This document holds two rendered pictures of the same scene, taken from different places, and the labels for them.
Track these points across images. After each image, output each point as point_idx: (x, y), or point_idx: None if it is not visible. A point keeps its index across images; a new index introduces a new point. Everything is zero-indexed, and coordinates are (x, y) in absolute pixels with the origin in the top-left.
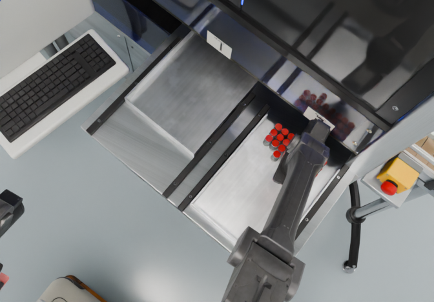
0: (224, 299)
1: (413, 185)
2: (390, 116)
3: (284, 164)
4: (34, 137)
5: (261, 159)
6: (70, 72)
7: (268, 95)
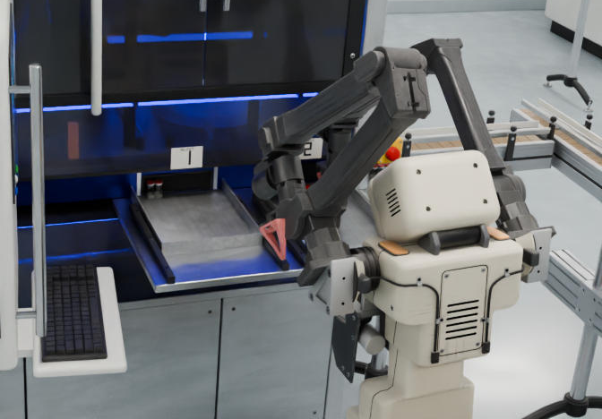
0: (432, 41)
1: None
2: (353, 69)
3: (333, 158)
4: (118, 343)
5: None
6: (74, 289)
7: (243, 195)
